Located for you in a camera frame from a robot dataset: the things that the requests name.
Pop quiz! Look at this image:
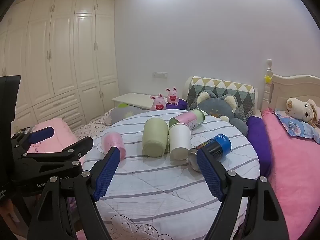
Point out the pink quilt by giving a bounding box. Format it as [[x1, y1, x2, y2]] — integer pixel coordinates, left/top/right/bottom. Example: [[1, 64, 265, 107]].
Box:
[[26, 118, 87, 165]]

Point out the triangle pattern cushion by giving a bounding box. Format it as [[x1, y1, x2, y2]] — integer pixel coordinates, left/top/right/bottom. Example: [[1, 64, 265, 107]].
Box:
[[186, 76, 258, 119]]

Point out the pink bunny plush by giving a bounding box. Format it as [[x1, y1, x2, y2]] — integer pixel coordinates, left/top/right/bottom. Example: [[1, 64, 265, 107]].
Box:
[[149, 94, 167, 111], [165, 87, 179, 106]]

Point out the pink fleece blanket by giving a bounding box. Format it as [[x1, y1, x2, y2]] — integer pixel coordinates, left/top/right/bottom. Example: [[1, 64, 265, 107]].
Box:
[[260, 109, 320, 240]]

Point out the cream dog plush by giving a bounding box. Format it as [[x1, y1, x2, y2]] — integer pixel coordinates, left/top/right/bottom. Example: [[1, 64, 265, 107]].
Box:
[[286, 97, 320, 128]]

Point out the cream bed headboard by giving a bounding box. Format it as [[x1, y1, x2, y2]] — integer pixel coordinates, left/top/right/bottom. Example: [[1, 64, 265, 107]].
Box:
[[260, 59, 320, 112]]

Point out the blue cartoon pillow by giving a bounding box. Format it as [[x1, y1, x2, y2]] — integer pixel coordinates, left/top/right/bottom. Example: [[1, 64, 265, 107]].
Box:
[[274, 109, 320, 144]]

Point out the white cup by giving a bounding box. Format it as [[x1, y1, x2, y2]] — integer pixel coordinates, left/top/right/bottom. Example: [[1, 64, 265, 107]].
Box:
[[168, 123, 192, 160]]

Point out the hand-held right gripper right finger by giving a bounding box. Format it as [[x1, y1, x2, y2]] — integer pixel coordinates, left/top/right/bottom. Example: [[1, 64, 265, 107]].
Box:
[[196, 150, 290, 240]]

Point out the long purple pillow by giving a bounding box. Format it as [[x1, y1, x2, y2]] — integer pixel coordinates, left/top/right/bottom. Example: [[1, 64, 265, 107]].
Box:
[[246, 114, 272, 178]]

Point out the grey cat plush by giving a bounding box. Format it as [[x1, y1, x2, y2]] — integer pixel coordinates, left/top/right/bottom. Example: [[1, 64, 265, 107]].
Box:
[[196, 90, 249, 135]]

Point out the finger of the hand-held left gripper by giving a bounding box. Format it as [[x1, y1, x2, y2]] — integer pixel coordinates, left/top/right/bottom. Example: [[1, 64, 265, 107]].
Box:
[[11, 127, 55, 155], [24, 137, 93, 167]]

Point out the cream wardrobe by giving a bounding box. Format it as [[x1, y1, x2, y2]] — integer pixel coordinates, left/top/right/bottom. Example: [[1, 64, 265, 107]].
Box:
[[0, 0, 120, 133]]

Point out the grey floral pillow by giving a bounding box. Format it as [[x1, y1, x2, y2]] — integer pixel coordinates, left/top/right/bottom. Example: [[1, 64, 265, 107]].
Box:
[[102, 105, 148, 125]]

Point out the heart pattern sheet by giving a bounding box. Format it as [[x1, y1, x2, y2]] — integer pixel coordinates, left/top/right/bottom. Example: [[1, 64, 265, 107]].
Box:
[[72, 116, 113, 140]]

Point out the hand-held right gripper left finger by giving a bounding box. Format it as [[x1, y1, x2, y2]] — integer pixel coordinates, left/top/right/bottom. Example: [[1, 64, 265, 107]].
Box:
[[27, 147, 121, 240]]

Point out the small purple cushion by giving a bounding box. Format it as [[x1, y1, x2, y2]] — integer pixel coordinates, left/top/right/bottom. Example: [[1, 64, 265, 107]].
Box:
[[166, 99, 188, 110]]

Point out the blue can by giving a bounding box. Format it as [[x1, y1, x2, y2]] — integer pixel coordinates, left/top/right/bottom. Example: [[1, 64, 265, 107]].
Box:
[[188, 134, 232, 172]]

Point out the pink and green cup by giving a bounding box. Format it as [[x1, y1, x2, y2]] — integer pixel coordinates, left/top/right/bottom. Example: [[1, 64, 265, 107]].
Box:
[[169, 108, 206, 130]]

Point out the white bedside table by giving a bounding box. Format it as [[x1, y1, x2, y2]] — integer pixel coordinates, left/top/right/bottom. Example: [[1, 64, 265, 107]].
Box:
[[112, 92, 160, 110]]

